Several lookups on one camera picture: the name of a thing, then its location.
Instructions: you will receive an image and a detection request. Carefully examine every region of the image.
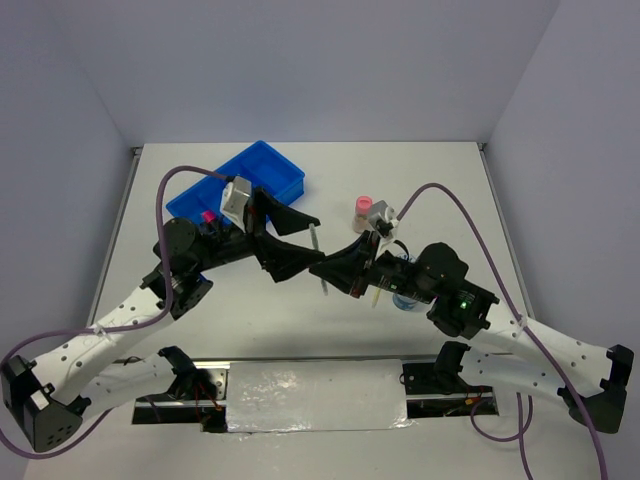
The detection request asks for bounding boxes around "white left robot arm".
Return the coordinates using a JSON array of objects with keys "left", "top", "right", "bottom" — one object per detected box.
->
[{"left": 1, "top": 185, "right": 324, "bottom": 459}]

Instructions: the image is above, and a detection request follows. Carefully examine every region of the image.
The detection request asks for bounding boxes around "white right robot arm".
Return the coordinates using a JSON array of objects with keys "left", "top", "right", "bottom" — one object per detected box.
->
[{"left": 309, "top": 232, "right": 634, "bottom": 434}]

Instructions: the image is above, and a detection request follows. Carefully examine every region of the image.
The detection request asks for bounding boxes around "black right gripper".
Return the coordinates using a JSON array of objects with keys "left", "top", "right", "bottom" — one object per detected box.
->
[{"left": 308, "top": 228, "right": 435, "bottom": 303}]

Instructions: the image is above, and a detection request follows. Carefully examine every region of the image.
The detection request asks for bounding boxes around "yellow ballpoint pen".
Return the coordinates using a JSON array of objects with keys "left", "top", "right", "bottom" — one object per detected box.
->
[{"left": 371, "top": 287, "right": 382, "bottom": 309}]

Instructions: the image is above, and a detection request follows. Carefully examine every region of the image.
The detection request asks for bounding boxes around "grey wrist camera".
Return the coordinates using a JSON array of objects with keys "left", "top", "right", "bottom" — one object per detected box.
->
[
  {"left": 367, "top": 200, "right": 399, "bottom": 257},
  {"left": 220, "top": 176, "right": 252, "bottom": 231}
]

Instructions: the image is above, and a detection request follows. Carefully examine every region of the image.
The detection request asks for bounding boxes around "pink lidded small bottle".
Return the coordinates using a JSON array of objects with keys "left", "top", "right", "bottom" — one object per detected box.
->
[{"left": 352, "top": 196, "right": 373, "bottom": 234}]

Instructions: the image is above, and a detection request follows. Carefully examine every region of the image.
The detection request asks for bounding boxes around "blue paint jar right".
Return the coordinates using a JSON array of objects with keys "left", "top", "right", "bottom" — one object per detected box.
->
[{"left": 392, "top": 294, "right": 418, "bottom": 311}]

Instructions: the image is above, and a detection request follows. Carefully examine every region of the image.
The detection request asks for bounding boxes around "pink capped black highlighter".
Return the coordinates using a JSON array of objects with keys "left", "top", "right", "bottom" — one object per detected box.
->
[{"left": 201, "top": 211, "right": 216, "bottom": 224}]

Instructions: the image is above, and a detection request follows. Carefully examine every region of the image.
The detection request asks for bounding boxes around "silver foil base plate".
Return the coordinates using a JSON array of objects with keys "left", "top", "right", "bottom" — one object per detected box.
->
[{"left": 226, "top": 359, "right": 410, "bottom": 433}]

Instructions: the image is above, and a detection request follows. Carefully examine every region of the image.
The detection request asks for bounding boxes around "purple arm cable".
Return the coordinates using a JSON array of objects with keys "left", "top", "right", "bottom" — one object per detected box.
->
[
  {"left": 0, "top": 165, "right": 231, "bottom": 460},
  {"left": 394, "top": 182, "right": 611, "bottom": 480}
]

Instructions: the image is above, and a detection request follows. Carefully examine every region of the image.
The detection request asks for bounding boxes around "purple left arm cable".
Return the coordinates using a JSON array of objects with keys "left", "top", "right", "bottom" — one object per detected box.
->
[{"left": 0, "top": 165, "right": 231, "bottom": 460}]

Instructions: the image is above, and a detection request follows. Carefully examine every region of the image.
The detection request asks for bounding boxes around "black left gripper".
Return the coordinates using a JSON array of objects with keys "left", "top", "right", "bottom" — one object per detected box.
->
[{"left": 192, "top": 186, "right": 325, "bottom": 282}]

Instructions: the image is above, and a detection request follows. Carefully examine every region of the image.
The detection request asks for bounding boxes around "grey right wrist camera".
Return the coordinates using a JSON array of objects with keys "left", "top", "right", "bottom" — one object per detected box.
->
[{"left": 367, "top": 200, "right": 399, "bottom": 257}]

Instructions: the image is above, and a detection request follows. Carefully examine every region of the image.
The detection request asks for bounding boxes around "blue compartment tray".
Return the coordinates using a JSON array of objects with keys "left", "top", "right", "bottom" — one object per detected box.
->
[{"left": 165, "top": 141, "right": 305, "bottom": 225}]

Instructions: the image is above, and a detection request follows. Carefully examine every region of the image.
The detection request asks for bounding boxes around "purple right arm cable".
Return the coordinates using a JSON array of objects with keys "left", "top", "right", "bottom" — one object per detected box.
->
[{"left": 394, "top": 182, "right": 611, "bottom": 480}]

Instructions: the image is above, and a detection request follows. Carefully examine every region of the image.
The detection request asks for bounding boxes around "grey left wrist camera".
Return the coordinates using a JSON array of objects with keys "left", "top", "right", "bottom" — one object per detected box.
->
[{"left": 220, "top": 176, "right": 252, "bottom": 231}]

